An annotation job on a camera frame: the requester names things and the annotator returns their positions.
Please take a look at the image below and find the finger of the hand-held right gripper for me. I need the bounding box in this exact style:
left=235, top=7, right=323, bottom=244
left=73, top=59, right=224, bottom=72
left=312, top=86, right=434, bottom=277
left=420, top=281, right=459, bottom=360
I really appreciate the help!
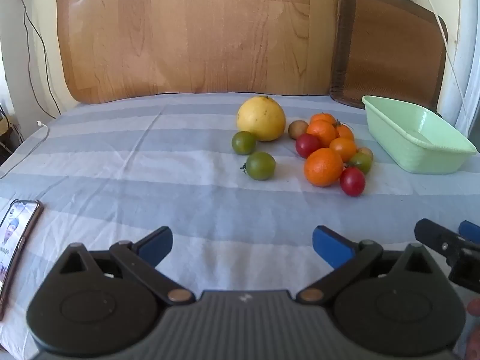
left=458, top=220, right=480, bottom=244
left=414, top=218, right=480, bottom=295

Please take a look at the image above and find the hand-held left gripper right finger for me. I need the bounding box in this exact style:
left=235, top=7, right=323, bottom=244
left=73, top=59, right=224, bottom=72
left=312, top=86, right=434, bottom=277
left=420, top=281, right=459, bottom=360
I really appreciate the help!
left=295, top=225, right=437, bottom=305

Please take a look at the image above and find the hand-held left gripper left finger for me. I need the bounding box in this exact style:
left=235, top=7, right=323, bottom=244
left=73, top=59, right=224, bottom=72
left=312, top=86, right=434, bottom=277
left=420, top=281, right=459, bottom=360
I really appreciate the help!
left=54, top=226, right=196, bottom=305

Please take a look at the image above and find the light green plastic basin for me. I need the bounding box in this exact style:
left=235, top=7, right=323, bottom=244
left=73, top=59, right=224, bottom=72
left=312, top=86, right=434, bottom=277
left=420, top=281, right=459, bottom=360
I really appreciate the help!
left=362, top=95, right=478, bottom=175

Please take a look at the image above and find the person's right hand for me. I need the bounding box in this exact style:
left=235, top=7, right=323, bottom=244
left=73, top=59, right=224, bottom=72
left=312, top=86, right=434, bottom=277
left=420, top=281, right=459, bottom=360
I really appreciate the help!
left=465, top=298, right=480, bottom=360

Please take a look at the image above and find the striped bedsheet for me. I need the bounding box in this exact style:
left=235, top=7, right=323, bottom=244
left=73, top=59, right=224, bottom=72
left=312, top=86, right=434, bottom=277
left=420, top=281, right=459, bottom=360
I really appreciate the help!
left=0, top=92, right=480, bottom=360

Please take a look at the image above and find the large mandarin orange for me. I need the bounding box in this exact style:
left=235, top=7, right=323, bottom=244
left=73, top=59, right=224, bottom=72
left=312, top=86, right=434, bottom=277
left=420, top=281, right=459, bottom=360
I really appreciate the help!
left=304, top=148, right=345, bottom=188

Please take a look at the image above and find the green and red tomato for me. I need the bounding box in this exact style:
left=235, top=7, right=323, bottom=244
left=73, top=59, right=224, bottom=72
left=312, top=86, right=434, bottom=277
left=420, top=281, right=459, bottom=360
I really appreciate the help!
left=348, top=152, right=373, bottom=175

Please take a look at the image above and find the orange tomato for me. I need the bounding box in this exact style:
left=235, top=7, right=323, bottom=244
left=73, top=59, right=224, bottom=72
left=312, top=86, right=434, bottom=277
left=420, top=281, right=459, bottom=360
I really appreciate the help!
left=334, top=121, right=355, bottom=142
left=329, top=137, right=357, bottom=163

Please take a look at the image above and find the smartphone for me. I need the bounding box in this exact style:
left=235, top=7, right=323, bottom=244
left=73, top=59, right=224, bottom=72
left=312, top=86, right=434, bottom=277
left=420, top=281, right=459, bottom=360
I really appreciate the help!
left=0, top=199, right=45, bottom=322

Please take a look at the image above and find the yellow grapefruit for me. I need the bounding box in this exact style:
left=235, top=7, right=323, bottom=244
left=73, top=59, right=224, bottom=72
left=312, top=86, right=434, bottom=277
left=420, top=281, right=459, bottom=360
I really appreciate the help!
left=236, top=96, right=286, bottom=142

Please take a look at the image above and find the brown woven seat cushion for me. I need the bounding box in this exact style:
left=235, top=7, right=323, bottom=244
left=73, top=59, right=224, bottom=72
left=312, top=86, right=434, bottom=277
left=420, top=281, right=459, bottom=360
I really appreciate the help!
left=329, top=0, right=449, bottom=113

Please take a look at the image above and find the wooden headboard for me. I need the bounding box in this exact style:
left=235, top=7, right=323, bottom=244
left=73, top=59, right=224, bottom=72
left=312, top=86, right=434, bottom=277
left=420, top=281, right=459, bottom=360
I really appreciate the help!
left=55, top=0, right=346, bottom=104

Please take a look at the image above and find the white charging cable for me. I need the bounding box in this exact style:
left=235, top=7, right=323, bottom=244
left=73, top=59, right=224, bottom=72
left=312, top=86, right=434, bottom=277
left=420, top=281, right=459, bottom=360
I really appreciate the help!
left=0, top=120, right=50, bottom=181

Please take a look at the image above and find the white window frame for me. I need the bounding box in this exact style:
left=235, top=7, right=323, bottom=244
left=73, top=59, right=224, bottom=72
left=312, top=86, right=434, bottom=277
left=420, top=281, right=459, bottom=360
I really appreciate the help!
left=439, top=0, right=480, bottom=147

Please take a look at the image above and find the thin white cable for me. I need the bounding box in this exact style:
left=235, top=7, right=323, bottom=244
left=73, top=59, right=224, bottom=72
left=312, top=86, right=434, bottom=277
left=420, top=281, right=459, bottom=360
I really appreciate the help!
left=423, top=0, right=472, bottom=137

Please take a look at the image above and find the thin black cable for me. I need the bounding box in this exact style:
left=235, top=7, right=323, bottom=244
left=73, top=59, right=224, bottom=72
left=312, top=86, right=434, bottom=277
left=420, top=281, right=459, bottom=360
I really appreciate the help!
left=16, top=0, right=62, bottom=118

